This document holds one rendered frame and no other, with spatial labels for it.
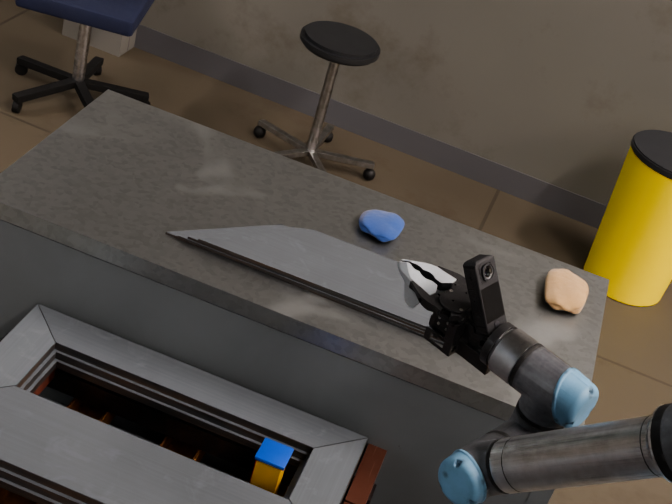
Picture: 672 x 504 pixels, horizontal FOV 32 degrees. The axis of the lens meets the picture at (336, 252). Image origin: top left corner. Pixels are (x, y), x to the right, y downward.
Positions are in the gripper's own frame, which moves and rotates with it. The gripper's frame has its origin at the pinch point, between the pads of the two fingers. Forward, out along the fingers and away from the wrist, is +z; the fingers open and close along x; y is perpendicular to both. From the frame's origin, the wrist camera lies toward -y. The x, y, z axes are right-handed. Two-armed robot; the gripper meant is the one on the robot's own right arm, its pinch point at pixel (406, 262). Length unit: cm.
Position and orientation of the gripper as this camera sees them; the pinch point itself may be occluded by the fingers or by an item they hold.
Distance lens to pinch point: 177.6
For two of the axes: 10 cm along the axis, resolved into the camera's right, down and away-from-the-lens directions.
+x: 7.1, -3.6, 6.1
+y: -1.5, 7.7, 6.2
